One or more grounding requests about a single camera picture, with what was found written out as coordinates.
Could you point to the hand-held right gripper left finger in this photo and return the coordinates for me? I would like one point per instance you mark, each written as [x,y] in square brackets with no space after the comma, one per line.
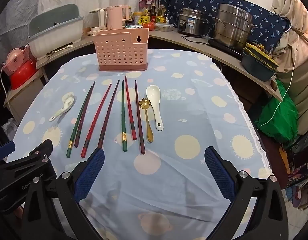
[90,172]

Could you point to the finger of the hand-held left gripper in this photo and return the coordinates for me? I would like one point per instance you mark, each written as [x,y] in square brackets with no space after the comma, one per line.
[36,155]
[4,148]

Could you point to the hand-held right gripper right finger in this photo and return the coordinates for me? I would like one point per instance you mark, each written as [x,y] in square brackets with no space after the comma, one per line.
[219,172]

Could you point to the green chopstick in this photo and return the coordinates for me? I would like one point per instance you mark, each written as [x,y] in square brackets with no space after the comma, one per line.
[124,146]
[68,153]

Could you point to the dark maroon chopstick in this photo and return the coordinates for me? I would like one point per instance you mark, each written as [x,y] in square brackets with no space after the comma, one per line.
[142,148]
[77,140]

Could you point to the red chopstick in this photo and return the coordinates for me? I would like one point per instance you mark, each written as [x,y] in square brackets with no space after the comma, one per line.
[133,133]
[84,152]

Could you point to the floral ceramic spoon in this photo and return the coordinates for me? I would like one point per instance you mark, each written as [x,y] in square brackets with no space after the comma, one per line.
[68,100]

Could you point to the white ceramic spoon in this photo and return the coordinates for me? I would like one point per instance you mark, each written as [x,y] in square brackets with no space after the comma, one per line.
[153,92]

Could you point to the pink perforated utensil holder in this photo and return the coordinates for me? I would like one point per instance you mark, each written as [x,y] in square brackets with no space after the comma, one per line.
[119,52]

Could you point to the dark brown chopstick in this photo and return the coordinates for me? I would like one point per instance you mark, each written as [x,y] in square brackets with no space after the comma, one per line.
[101,140]

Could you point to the wooden cabinet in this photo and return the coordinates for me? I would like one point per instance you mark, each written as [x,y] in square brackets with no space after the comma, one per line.
[23,100]

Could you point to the blue printed tablecloth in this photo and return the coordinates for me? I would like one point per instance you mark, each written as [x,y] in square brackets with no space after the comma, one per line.
[189,120]

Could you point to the red plastic basin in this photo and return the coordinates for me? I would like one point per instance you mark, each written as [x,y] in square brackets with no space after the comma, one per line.
[22,75]

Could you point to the green plastic bag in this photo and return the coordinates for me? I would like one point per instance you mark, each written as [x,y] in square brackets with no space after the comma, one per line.
[276,115]

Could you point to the gold flower spoon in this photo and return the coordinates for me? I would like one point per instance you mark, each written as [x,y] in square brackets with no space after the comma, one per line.
[144,103]

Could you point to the white ladle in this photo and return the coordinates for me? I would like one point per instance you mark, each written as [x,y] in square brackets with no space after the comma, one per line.
[61,48]

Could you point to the white dish drainer teal lid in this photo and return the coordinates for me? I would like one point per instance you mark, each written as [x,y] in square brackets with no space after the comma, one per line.
[56,40]

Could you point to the yellow green stacked trays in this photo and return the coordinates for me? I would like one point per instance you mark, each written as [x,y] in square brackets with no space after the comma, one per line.
[261,53]

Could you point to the black induction cooktop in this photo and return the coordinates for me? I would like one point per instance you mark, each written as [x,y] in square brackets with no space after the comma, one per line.
[219,44]

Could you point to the curved wooden counter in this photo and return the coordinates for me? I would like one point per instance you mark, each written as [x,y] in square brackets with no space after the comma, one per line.
[184,42]

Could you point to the beige cloth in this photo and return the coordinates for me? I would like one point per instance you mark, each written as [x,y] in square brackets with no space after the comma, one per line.
[301,62]

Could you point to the stainless steel steamer pot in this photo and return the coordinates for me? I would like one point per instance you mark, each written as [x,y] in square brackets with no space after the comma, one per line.
[231,27]

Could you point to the silver rice cooker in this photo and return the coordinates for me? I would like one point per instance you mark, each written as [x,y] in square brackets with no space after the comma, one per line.
[194,22]

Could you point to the clear food container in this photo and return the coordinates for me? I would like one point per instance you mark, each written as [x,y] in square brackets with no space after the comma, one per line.
[164,27]

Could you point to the pink electric kettle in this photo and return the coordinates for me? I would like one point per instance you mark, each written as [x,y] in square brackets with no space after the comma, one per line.
[114,17]

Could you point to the red tomato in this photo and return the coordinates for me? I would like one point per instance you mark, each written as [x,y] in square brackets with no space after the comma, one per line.
[149,26]

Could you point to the dark sauce bottle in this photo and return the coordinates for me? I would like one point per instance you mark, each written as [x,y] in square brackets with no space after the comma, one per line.
[153,15]

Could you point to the blue floral cloth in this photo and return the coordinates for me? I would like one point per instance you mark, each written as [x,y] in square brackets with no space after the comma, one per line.
[194,0]

